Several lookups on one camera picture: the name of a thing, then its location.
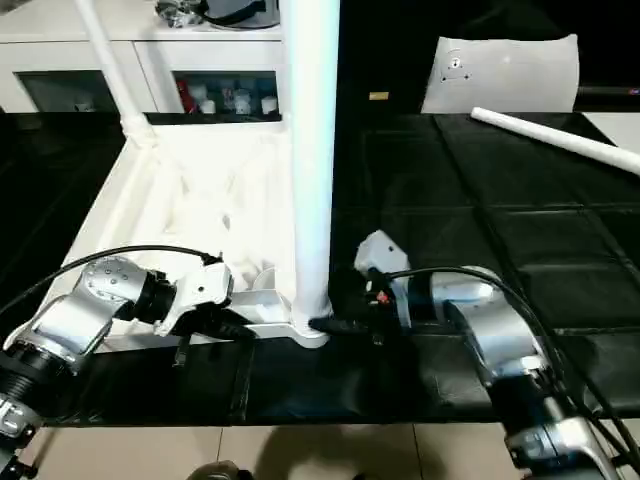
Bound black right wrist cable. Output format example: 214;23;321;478
369;266;640;480

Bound black box with gold label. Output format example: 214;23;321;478
333;0;444;115

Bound white bag with round fitting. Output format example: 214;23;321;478
419;33;581;115

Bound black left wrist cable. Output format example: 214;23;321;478
0;244;224;369

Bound white flat board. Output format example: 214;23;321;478
582;110;640;151

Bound white plastic table leg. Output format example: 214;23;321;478
469;105;640;177
74;0;161;150
278;0;342;327

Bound black tangled items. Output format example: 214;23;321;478
154;0;204;27

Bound dark robot left foot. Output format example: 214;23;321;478
192;459;251;480

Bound white plastic table top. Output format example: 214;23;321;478
59;112;332;351

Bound black table mat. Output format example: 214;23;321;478
0;109;640;427

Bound white glass-door cabinet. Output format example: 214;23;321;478
0;0;291;116

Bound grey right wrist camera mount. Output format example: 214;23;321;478
353;230;414;329

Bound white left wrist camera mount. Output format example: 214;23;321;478
154;257;234;337

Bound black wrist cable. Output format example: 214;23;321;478
0;244;224;369
369;266;640;480

